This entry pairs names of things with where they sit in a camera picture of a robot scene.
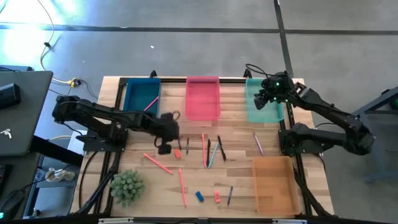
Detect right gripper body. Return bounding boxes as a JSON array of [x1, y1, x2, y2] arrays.
[[261, 77, 282, 105]]

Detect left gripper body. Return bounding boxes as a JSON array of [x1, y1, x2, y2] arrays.
[[155, 111, 180, 146]]

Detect pink pen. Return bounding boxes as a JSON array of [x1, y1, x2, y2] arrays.
[[252, 132, 264, 156]]

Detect teal pen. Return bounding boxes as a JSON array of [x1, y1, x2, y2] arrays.
[[207, 142, 220, 169]]

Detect teal translucent plastic bin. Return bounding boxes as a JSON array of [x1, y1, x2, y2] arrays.
[[244, 77, 285, 124]]

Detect pink translucent plastic bin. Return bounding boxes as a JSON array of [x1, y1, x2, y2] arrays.
[[185, 76, 221, 121]]

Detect dark blue plastic bin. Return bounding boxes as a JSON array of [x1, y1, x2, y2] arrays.
[[123, 77, 162, 118]]

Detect green potted plant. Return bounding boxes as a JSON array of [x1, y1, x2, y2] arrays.
[[109, 169, 147, 208]]

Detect orange translucent plastic bin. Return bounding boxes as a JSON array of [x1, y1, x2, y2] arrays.
[[251, 155, 302, 216]]

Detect white flat box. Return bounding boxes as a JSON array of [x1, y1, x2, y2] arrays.
[[67, 129, 88, 156]]

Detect blue-grey metal stand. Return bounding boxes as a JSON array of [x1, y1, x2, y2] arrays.
[[343, 86, 398, 184]]

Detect dark grey side desk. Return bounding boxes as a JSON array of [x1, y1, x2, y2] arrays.
[[0, 70, 53, 156]]

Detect black rounded device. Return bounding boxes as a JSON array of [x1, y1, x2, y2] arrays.
[[0, 189, 26, 220]]

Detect black box device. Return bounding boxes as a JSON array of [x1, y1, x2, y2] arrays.
[[0, 83, 22, 110]]

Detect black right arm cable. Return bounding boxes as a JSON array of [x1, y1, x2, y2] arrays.
[[244, 63, 274, 79]]

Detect black metal table frame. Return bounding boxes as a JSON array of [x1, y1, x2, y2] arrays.
[[74, 68, 333, 218]]

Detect silver metal bracket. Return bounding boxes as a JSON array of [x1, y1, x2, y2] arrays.
[[272, 218, 308, 224], [98, 217, 134, 224]]

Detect white cable bundle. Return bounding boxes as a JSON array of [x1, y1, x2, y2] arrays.
[[45, 167, 76, 183]]

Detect pale yellow cable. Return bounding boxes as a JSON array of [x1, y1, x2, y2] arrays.
[[37, 0, 74, 85]]

